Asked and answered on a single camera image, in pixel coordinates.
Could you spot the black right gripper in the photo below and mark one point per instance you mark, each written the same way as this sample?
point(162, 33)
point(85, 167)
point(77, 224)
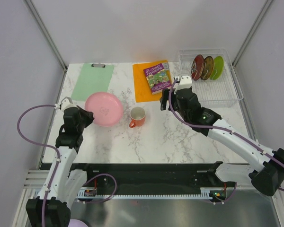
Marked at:
point(164, 98)

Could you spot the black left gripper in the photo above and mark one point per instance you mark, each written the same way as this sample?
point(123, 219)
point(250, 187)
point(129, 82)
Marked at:
point(88, 116)

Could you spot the pink plate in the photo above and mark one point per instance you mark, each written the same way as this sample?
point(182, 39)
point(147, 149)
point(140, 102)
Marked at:
point(107, 109)

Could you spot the red floral plate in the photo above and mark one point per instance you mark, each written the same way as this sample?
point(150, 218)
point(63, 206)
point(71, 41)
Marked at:
point(197, 67)

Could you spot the yellow brown patterned plate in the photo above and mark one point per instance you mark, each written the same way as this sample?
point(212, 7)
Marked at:
point(208, 68)

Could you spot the lime green plate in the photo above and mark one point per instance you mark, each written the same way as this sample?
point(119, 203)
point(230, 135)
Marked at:
point(218, 68)

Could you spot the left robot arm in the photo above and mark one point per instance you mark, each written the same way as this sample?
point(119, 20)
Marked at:
point(52, 205)

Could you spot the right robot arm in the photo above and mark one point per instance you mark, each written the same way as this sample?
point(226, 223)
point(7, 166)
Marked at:
point(266, 172)

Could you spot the purple treehouse book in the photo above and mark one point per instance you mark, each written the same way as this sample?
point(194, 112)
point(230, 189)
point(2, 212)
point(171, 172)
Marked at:
point(157, 77)

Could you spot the orange cutting mat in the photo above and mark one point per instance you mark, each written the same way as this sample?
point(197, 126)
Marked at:
point(141, 86)

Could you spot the orange ceramic mug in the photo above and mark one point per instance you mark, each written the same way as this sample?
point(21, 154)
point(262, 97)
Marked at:
point(138, 116)

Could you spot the green clipboard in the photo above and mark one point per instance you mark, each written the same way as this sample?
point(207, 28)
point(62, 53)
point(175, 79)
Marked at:
point(92, 78)

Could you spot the lilac round object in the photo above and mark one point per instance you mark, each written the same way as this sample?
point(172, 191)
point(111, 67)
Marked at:
point(77, 223)

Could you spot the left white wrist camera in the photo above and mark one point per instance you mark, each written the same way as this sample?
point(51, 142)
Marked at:
point(64, 104)

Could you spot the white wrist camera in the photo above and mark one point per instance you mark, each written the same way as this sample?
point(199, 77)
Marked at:
point(183, 82)
point(64, 104)

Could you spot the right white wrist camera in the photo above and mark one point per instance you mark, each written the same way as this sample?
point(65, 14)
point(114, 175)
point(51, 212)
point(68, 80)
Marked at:
point(183, 82)

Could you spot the white wire dish rack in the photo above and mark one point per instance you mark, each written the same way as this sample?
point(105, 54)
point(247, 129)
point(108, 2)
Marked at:
point(223, 92)

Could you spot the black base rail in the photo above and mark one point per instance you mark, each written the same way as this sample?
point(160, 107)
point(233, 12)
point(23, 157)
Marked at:
point(152, 179)

